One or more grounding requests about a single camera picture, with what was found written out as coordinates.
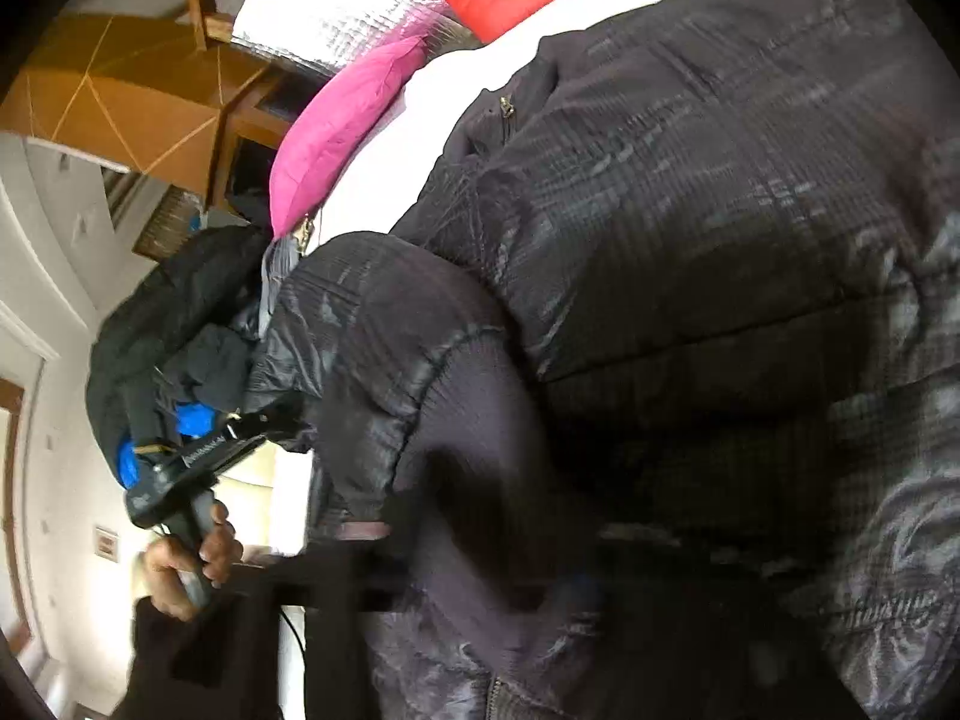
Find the wicker basket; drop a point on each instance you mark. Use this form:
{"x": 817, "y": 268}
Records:
{"x": 166, "y": 225}

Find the cream sofa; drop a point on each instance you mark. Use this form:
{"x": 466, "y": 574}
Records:
{"x": 262, "y": 502}

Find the small wall picture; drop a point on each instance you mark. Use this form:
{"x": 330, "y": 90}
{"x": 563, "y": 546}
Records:
{"x": 106, "y": 543}

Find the black mesh shorts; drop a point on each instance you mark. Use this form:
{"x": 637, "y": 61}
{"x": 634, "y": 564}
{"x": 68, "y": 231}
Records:
{"x": 675, "y": 240}

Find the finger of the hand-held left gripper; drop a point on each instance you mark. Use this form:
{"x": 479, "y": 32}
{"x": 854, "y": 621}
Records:
{"x": 266, "y": 424}

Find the wooden door frame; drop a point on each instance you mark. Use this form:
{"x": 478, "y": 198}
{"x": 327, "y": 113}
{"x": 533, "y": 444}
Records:
{"x": 15, "y": 510}

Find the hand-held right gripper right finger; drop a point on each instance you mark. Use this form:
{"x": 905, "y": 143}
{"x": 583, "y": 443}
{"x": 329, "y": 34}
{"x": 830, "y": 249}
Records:
{"x": 675, "y": 652}

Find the grey cloth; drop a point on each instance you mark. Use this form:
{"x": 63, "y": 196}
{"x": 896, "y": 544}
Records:
{"x": 274, "y": 285}

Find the black fuzzy coat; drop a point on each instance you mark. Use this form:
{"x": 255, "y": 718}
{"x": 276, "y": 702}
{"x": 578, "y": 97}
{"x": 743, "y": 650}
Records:
{"x": 157, "y": 315}

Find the orange wooden cabinet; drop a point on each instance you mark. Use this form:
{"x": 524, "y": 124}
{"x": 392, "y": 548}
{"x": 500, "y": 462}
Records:
{"x": 127, "y": 97}

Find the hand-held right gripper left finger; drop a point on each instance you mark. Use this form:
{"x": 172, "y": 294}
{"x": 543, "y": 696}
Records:
{"x": 240, "y": 652}

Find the person's left hand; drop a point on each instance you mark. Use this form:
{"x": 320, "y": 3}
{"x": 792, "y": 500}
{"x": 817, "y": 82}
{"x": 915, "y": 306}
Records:
{"x": 217, "y": 547}

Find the dark grey garment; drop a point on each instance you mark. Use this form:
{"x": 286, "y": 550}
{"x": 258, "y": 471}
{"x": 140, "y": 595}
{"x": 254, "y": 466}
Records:
{"x": 210, "y": 367}

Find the pink pillow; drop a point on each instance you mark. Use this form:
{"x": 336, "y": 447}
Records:
{"x": 337, "y": 135}

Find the silver foil mat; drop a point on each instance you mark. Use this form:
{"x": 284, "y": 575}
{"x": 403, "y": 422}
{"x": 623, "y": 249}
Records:
{"x": 337, "y": 22}

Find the blue cloth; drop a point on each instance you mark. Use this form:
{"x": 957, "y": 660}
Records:
{"x": 196, "y": 420}

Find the white bed blanket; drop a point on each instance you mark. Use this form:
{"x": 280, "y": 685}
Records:
{"x": 420, "y": 127}

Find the wooden side table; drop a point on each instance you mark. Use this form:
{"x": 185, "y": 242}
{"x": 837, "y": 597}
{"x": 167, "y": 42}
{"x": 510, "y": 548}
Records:
{"x": 255, "y": 112}

